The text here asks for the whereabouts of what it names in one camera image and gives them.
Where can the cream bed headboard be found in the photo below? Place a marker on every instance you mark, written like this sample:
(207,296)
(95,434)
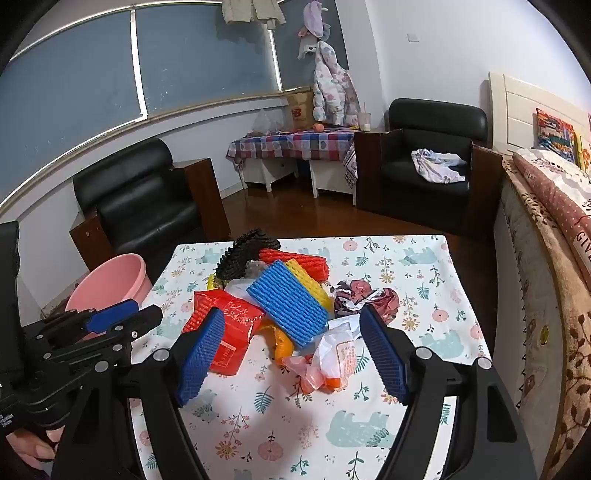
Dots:
(517,110)

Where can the clear plastic bag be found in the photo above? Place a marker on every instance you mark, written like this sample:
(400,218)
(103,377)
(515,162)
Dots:
(265,123)

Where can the bed with patterned blanket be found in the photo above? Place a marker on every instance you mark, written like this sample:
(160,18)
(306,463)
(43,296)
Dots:
(572,346)

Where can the brown paper bag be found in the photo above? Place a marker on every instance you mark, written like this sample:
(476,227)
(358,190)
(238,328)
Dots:
(300,110)

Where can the floral puffy jacket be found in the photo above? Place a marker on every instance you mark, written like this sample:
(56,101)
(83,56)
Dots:
(330,87)

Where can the yellow pink pillow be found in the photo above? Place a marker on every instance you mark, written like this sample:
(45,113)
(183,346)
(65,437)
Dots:
(584,152)

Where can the hanging beige garments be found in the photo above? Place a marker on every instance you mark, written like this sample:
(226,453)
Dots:
(251,11)

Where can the person's left hand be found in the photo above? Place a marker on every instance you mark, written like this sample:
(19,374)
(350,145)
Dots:
(30,445)

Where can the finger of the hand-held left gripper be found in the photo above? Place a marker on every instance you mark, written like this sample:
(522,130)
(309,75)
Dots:
(111,316)
(143,321)

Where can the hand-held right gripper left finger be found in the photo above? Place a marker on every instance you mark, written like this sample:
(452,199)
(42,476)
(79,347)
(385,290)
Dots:
(201,355)

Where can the yellow foam net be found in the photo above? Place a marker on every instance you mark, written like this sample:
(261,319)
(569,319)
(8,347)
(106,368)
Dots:
(308,286)

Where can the pink dotted quilt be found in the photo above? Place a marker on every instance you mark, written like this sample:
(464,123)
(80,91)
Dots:
(558,203)

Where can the colourful striped pillow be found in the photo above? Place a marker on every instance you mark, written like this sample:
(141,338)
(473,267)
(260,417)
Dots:
(554,134)

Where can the maroon paper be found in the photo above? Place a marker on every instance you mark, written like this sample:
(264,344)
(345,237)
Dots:
(364,293)

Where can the red packet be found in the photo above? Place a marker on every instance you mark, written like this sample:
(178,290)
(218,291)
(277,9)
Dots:
(235,323)

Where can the black foam net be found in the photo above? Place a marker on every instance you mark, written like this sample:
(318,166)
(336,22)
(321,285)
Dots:
(240,256)

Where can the blue foam net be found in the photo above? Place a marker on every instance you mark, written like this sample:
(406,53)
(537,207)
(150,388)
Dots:
(288,302)

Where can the black leather armchair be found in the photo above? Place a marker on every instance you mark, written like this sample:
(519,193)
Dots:
(138,207)
(429,120)

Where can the checked tablecloth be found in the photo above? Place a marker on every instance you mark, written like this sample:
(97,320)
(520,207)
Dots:
(295,143)

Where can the floral bear tablecloth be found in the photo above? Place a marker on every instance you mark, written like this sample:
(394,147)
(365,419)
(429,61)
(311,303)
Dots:
(277,424)

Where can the red foam net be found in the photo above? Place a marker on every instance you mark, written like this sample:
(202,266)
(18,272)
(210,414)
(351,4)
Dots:
(304,261)

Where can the crumpled pale cloth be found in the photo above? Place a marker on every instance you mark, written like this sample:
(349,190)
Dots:
(438,164)

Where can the window with blue blinds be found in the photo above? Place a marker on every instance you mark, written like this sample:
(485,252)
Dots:
(83,101)

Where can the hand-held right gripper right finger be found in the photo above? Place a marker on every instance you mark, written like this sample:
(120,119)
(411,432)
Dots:
(383,355)

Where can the cup with straw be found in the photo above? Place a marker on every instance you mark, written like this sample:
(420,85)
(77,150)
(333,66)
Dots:
(365,121)

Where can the pink orange plastic bag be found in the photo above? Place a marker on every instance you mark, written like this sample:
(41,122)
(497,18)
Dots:
(304,374)

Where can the orange peel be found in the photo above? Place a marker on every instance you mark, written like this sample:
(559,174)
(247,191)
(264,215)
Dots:
(281,344)

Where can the purple hat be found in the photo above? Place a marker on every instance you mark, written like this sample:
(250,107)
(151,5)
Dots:
(315,18)

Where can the white cabinet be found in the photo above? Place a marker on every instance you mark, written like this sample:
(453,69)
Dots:
(332,180)
(268,173)

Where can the printed white plastic wrapper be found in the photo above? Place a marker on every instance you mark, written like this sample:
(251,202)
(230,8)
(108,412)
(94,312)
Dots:
(341,355)

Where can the white plastic bag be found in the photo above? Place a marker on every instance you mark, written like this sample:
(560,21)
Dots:
(238,290)

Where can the pink plastic bucket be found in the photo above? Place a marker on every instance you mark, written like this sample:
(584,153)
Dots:
(106,281)

